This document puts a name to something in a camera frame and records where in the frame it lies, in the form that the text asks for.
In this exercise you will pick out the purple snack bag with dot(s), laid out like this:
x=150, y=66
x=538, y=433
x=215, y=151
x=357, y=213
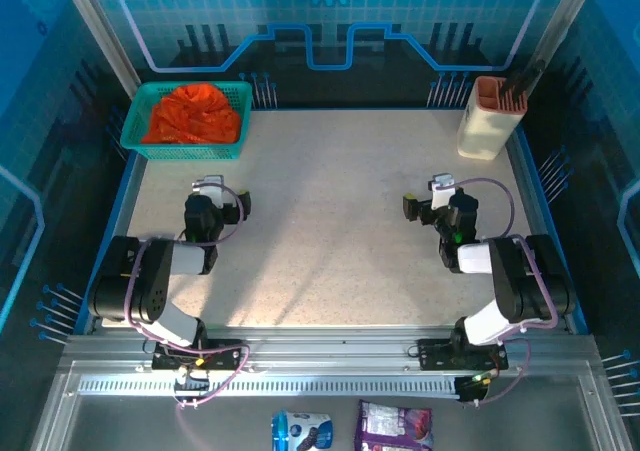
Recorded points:
x=395, y=428

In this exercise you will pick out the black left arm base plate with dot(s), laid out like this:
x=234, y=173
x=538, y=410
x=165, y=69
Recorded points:
x=225, y=356

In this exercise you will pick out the teal plastic basket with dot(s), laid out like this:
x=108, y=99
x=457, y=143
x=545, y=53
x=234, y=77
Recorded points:
x=132, y=131

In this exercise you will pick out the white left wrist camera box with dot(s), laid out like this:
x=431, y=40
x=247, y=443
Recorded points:
x=210, y=188

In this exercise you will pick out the beige utensil holder orange rim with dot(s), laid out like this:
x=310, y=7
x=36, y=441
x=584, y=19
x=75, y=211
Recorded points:
x=482, y=131

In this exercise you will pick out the blue white snack package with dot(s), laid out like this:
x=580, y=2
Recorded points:
x=302, y=431

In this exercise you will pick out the black utensils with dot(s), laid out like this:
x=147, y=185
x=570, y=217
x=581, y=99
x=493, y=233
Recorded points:
x=522, y=83

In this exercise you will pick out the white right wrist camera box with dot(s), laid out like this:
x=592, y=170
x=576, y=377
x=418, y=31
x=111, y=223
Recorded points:
x=442, y=191

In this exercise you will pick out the orange t-shirt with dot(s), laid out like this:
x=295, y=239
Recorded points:
x=192, y=116

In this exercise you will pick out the aluminium frame post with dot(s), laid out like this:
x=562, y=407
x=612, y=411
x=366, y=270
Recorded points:
x=562, y=21
x=100, y=31

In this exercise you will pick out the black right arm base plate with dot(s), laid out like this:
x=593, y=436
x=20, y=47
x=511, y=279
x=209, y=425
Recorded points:
x=435, y=356

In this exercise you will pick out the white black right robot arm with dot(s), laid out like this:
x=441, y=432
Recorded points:
x=515, y=281

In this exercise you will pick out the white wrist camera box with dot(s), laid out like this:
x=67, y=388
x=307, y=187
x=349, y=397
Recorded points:
x=442, y=191
x=210, y=188

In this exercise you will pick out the aluminium frame rail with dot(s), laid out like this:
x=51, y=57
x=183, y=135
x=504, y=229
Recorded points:
x=325, y=346

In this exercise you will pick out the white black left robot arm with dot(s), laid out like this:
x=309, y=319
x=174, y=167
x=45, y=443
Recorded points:
x=150, y=281

